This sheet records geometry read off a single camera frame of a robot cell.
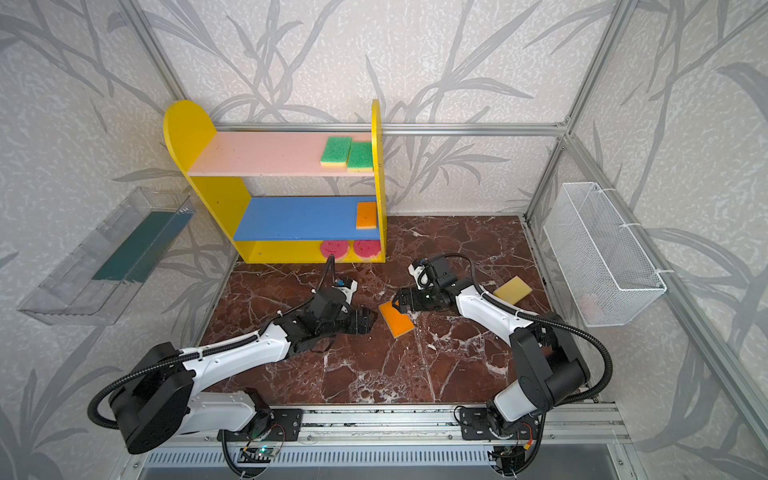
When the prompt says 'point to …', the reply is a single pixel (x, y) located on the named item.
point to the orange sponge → (366, 217)
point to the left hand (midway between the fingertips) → (372, 307)
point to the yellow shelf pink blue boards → (284, 230)
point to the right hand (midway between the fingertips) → (406, 293)
